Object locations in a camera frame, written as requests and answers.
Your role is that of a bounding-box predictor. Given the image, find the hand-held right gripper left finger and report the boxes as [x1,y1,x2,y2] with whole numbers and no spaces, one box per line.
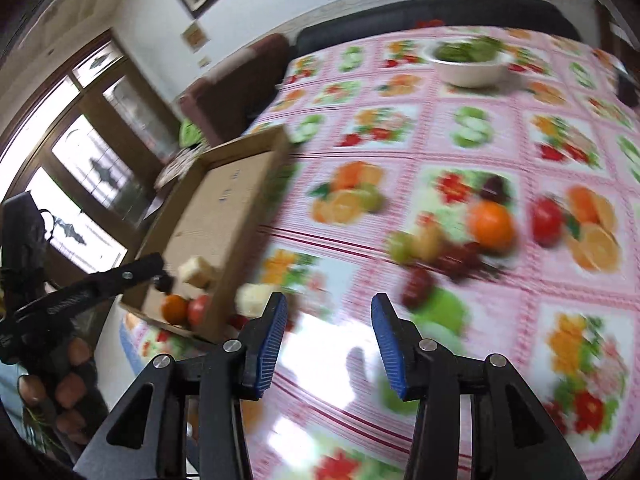
[74,291,289,480]

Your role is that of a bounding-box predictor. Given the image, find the fruit print tablecloth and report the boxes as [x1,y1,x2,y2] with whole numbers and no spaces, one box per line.
[120,25,640,480]

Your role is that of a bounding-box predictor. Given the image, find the white bowl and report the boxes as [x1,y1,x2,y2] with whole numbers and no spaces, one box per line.
[424,35,513,88]

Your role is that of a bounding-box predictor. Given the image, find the wooden door with glass panes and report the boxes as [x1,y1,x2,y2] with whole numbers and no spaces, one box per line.
[0,30,183,281]

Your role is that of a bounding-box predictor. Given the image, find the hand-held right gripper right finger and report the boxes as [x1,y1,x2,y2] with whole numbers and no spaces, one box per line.
[371,292,587,480]

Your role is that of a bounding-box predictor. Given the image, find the person's left hand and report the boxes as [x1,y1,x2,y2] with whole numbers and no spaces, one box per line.
[17,337,103,448]

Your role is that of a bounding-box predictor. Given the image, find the brown armchair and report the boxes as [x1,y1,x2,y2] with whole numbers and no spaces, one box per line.
[179,34,291,148]

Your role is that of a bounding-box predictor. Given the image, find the small wall poster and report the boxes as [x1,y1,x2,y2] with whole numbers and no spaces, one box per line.
[181,21,207,52]

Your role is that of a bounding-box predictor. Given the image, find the floral cloth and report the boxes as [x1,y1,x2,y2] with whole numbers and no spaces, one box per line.
[155,147,206,186]

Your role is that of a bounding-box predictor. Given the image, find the red tomato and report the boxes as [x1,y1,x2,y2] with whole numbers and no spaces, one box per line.
[187,295,212,328]
[530,197,565,247]

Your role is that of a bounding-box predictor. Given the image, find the small green fruit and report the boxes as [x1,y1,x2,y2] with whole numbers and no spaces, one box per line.
[387,232,416,263]

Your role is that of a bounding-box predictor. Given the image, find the orange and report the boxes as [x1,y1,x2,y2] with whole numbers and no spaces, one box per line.
[468,201,516,253]
[162,294,190,325]

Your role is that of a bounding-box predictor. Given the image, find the dark purple plum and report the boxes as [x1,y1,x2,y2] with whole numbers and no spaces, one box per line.
[480,175,511,203]

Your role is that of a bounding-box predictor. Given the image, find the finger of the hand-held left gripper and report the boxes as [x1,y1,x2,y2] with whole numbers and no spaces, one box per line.
[97,253,175,295]

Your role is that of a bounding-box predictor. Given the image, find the green vegetables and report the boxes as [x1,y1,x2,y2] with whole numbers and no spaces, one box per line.
[434,37,503,63]

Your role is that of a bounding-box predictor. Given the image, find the cardboard box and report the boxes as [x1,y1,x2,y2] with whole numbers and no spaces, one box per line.
[119,125,293,343]

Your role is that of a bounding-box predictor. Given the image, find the black sofa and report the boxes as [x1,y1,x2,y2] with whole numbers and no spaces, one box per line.
[295,0,583,61]

